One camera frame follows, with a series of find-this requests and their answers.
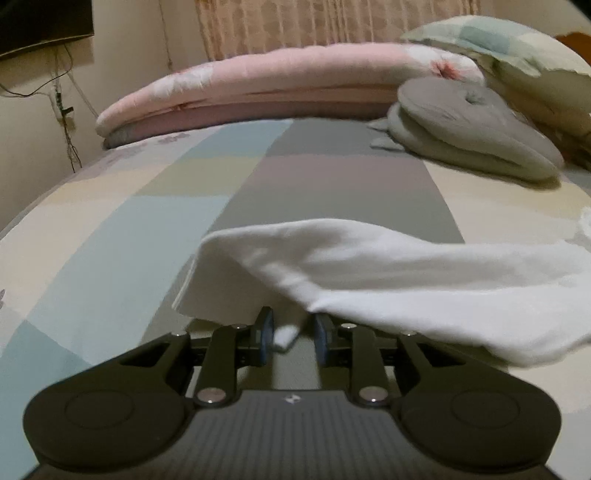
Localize black wall screen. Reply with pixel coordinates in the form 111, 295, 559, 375
0, 0, 95, 61

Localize grey round cushion with hole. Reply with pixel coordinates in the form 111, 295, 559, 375
369, 76, 566, 183

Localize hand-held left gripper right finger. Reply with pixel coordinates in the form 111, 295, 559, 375
314, 313, 467, 407

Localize pale checked pillow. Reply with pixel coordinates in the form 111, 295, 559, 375
402, 15, 591, 139

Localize wall cables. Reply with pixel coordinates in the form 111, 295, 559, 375
0, 46, 95, 171

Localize patterned curtain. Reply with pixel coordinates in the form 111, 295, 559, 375
194, 0, 481, 61

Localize checked bed sheet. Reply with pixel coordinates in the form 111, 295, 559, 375
0, 117, 591, 480

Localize white printed sweatshirt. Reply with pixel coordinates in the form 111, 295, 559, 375
173, 217, 591, 367

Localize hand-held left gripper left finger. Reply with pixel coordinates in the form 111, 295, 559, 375
117, 307, 278, 407

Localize folded pink floral quilt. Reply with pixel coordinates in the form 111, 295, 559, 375
96, 44, 485, 148

